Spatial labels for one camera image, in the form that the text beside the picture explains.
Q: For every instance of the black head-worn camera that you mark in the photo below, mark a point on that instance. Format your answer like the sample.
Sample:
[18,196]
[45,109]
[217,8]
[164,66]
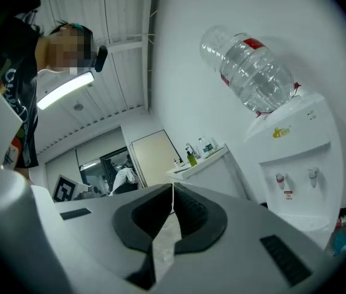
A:
[100,58]

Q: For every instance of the white sink counter cabinet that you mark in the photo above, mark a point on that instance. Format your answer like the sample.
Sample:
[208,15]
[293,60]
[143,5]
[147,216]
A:
[209,176]

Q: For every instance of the round ceiling smoke detector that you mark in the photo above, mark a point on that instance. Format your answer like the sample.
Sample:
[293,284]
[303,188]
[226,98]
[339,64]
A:
[78,106]

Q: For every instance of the long ceiling light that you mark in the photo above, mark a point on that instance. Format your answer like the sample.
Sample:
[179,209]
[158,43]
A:
[65,90]

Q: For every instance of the clear bottle with dark label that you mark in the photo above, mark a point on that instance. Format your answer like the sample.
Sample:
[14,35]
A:
[208,147]

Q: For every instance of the dark-framed glass doorway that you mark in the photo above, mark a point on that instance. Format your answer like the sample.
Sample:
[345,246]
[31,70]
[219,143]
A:
[114,170]

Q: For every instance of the white water dispenser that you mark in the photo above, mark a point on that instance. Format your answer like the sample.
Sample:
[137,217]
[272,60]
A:
[295,158]

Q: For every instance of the beige door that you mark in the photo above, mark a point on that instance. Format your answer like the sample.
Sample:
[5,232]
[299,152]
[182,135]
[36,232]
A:
[154,158]

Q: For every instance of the grey wall conduit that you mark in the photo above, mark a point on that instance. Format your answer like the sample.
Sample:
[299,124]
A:
[151,41]

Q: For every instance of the person's head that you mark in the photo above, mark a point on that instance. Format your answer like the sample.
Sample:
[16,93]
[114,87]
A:
[65,51]

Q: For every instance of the green soap bottle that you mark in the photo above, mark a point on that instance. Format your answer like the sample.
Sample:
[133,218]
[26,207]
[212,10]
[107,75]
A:
[192,159]

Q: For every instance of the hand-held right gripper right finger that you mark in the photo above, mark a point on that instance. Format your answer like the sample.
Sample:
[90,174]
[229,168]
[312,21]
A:
[209,225]

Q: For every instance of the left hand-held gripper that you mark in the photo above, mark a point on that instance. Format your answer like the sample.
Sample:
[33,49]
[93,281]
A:
[65,188]

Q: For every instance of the blue cleaning bottle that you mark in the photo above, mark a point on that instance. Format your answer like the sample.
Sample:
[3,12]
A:
[342,240]

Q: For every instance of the clear large water bottle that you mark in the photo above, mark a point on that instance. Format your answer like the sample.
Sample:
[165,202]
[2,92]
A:
[249,72]

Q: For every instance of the chrome faucet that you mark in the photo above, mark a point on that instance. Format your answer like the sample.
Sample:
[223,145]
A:
[189,149]

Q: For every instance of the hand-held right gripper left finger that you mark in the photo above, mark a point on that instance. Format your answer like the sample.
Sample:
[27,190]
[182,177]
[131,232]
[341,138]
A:
[123,225]

